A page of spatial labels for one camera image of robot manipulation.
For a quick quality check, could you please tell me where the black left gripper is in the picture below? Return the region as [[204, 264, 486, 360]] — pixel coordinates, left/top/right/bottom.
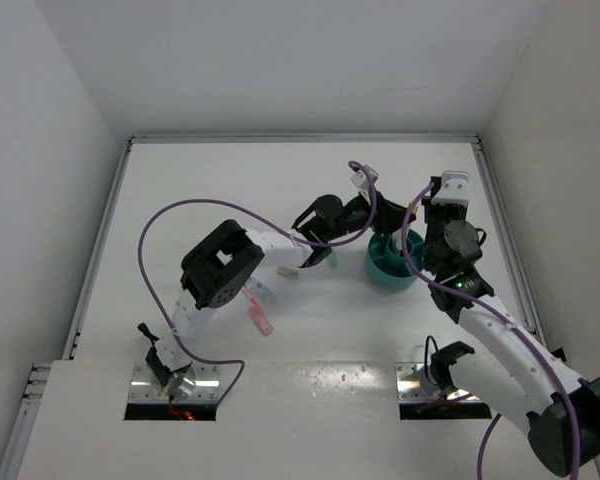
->
[[324, 186, 415, 241]]

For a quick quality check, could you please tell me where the blue highlighter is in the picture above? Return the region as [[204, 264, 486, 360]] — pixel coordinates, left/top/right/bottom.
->
[[388, 230, 403, 256]]

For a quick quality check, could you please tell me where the green highlighter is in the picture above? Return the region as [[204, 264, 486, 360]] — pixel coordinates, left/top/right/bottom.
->
[[327, 250, 338, 268]]

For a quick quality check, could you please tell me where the grey eraser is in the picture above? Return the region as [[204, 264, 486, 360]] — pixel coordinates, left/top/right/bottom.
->
[[276, 266, 299, 279]]

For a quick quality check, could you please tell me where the clear glue bottle blue cap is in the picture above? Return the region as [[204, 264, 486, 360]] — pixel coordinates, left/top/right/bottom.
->
[[245, 278, 277, 304]]

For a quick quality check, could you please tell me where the pink highlighter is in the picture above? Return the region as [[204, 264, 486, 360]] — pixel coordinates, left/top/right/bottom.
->
[[248, 305, 274, 337]]

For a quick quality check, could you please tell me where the yellow highlighter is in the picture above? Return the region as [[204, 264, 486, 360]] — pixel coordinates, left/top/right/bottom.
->
[[409, 201, 419, 216]]

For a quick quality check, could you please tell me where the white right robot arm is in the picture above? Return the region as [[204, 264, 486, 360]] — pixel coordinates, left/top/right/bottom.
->
[[418, 171, 600, 479]]

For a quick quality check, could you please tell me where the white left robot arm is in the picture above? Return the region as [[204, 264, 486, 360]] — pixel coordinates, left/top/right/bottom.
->
[[138, 193, 407, 397]]

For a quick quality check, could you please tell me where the teal round organizer container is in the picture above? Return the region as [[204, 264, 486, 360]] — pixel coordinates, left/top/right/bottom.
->
[[364, 234, 417, 292]]

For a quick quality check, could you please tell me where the red pen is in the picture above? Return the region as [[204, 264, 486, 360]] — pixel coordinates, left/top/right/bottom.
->
[[241, 287, 260, 307]]

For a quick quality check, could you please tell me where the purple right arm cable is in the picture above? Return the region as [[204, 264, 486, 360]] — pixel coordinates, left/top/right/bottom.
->
[[402, 182, 581, 480]]

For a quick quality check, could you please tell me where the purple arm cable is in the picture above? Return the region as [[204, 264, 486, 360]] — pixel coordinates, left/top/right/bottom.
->
[[402, 182, 581, 480], [137, 160, 381, 401]]

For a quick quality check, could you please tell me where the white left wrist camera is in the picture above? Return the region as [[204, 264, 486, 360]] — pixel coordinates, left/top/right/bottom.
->
[[351, 165, 379, 192]]

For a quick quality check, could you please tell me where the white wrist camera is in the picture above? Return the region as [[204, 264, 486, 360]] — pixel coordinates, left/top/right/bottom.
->
[[351, 165, 379, 192], [431, 170, 469, 208]]

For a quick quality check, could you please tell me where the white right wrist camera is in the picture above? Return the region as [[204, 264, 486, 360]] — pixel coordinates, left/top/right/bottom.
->
[[431, 170, 469, 208]]

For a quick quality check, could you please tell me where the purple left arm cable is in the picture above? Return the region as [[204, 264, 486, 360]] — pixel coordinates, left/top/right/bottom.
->
[[137, 160, 381, 401]]

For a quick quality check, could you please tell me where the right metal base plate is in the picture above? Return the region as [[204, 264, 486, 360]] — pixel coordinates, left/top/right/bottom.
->
[[394, 362, 481, 406]]

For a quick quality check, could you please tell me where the metal base plate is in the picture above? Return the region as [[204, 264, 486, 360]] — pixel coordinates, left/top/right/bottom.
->
[[394, 362, 481, 406], [128, 363, 220, 404]]

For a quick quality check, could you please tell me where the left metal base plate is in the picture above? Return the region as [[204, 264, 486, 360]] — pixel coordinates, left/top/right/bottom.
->
[[128, 363, 220, 404]]

